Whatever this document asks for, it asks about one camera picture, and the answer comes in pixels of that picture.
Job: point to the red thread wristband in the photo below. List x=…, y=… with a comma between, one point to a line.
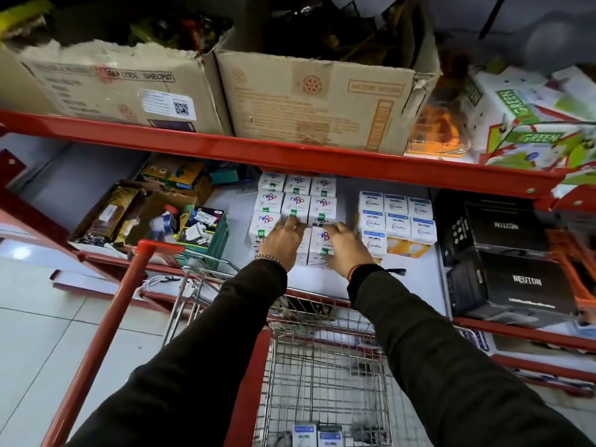
x=355, y=271

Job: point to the red metal shelf rack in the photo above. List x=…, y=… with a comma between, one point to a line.
x=279, y=155

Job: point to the blue label box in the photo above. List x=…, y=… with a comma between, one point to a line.
x=303, y=436
x=330, y=437

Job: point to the torn cardboard box white sticker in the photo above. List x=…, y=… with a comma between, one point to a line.
x=116, y=83

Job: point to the large cardboard box orange print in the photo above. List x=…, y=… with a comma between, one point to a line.
x=316, y=102

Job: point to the person's left forearm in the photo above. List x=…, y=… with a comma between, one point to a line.
x=200, y=358

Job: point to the green box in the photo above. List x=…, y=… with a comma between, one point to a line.
x=219, y=242

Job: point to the white purple print bulb box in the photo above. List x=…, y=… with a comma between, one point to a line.
x=321, y=237

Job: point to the yellow white bulb box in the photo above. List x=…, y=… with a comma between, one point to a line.
x=405, y=249

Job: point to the small black box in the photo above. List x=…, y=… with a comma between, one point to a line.
x=498, y=225

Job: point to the stack of blue label boxes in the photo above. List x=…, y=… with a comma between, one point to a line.
x=395, y=218

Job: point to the person's left hand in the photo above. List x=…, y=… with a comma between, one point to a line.
x=279, y=246

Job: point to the white black charger packet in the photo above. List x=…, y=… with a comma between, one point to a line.
x=201, y=225

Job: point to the blue white red cap item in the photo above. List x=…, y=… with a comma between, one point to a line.
x=164, y=223

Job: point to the yellow blue box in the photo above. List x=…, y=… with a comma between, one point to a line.
x=174, y=172

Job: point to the person's right hand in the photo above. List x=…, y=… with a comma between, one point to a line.
x=347, y=253

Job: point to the teal box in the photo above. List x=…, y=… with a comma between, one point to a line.
x=224, y=175

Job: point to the large black box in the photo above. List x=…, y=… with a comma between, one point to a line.
x=517, y=283

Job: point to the stack of purple print boxes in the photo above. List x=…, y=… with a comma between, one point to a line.
x=295, y=200

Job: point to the person's left fingers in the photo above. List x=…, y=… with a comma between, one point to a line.
x=291, y=224

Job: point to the person's right forearm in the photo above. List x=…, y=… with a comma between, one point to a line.
x=442, y=367

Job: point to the person's right fingers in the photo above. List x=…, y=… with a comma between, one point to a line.
x=337, y=229

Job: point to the open brown cardboard box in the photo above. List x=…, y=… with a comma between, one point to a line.
x=153, y=204

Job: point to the gold black packet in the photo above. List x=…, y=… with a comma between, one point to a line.
x=111, y=211

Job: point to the pile of green white boxes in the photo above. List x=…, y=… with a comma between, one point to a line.
x=526, y=130

